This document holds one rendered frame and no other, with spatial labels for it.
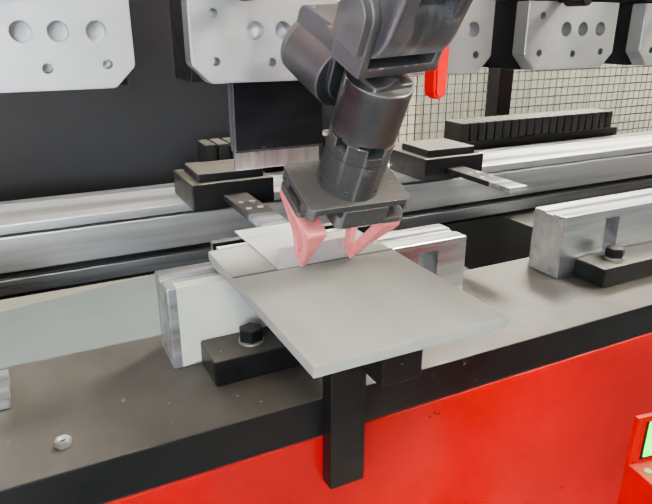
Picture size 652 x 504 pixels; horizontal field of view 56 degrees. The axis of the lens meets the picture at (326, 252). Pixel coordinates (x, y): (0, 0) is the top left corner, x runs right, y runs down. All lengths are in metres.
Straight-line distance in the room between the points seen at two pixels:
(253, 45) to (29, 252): 0.44
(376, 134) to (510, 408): 0.44
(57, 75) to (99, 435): 0.32
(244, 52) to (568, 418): 0.62
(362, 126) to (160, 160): 0.72
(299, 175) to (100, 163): 0.65
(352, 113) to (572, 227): 0.53
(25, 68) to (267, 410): 0.37
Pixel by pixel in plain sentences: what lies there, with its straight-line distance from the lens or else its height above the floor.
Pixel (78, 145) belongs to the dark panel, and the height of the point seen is 1.03.
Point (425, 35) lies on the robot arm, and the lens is 0.46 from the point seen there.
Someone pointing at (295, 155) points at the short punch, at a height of 1.09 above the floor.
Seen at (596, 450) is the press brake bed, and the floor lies 0.66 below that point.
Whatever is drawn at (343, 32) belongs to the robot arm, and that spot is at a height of 1.22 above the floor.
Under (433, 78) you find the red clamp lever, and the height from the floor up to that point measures 1.17.
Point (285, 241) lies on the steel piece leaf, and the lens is 0.68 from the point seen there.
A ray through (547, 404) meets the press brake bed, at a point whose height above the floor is 0.77.
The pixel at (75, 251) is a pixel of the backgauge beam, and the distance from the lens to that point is 0.90.
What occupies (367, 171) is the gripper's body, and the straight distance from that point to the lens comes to 0.51.
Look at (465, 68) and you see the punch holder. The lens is 0.74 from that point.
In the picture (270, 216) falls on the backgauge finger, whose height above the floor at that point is 1.00.
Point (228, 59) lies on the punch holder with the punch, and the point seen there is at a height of 1.20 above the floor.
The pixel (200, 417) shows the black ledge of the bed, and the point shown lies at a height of 0.88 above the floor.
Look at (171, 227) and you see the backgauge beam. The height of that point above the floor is 0.95.
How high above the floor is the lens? 1.23
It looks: 20 degrees down
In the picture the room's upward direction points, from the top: straight up
